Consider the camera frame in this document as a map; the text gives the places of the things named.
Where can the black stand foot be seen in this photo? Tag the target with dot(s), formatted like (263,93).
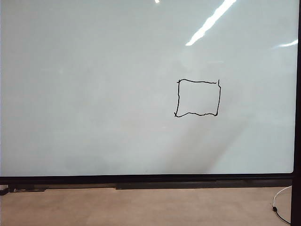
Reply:
(28,188)

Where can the small black floor block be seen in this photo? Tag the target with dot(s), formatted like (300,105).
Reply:
(3,191)

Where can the white glass whiteboard black frame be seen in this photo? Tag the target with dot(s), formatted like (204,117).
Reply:
(94,82)

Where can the black table edge rail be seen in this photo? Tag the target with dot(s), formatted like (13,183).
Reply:
(176,185)

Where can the black whiteboard stand post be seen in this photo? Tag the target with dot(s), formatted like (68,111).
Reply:
(296,141)

